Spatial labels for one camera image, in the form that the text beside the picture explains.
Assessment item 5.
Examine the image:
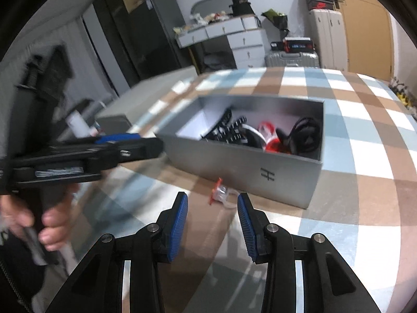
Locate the grey arched mirror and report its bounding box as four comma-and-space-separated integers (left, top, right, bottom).
191, 0, 232, 17

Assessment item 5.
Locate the white desk with drawers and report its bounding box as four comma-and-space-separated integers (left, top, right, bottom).
175, 16, 266, 71

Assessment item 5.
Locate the grey refrigerator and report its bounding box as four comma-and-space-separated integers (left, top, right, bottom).
148, 0, 197, 70

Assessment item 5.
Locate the black and red shoe box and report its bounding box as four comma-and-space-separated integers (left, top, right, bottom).
306, 0, 337, 11

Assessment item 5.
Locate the person's light clothing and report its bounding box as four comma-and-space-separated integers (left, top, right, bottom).
33, 246, 78, 312

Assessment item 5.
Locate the white bottle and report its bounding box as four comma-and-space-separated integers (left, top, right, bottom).
67, 111, 90, 137

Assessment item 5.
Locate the white curtain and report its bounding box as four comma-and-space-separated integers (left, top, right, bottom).
33, 16, 118, 105

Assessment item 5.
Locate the black claw hair clip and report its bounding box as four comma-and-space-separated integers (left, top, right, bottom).
277, 117, 321, 155

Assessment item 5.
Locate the silver suitcase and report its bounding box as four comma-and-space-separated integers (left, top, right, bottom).
265, 50, 320, 69

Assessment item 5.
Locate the white round pin badge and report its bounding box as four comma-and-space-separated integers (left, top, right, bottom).
243, 124, 266, 148

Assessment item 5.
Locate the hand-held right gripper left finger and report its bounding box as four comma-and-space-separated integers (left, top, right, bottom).
44, 192, 189, 313

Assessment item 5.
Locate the white suitcase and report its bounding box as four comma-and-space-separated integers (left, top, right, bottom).
309, 8, 348, 69

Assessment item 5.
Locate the black tall cabinet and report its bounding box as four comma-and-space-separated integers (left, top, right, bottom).
93, 0, 183, 96

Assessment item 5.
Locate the silver rectangular box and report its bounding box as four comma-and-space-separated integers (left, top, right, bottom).
153, 94, 325, 209

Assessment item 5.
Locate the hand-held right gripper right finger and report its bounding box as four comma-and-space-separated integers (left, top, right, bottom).
237, 193, 382, 313

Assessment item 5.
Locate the grey low cabinet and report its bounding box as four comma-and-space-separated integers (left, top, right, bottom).
97, 67, 200, 131

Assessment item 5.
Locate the wooden door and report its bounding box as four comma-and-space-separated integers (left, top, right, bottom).
319, 0, 393, 79

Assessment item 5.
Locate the clutter on white desk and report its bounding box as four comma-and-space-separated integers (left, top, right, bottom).
174, 10, 234, 35

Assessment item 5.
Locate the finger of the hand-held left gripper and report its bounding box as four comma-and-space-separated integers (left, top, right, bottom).
89, 138, 164, 171
65, 133, 142, 147

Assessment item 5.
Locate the black red flat box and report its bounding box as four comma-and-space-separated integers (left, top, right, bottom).
271, 37, 315, 53

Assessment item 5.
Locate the dark wrapped flower bouquet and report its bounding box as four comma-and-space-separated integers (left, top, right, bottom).
261, 9, 290, 40

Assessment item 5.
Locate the patterned cloth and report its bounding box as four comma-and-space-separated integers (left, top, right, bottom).
389, 76, 417, 115

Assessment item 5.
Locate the person's left hand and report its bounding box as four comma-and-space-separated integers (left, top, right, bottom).
0, 185, 81, 252

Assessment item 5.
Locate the black toothed hair clip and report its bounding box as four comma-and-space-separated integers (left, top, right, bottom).
201, 108, 232, 141

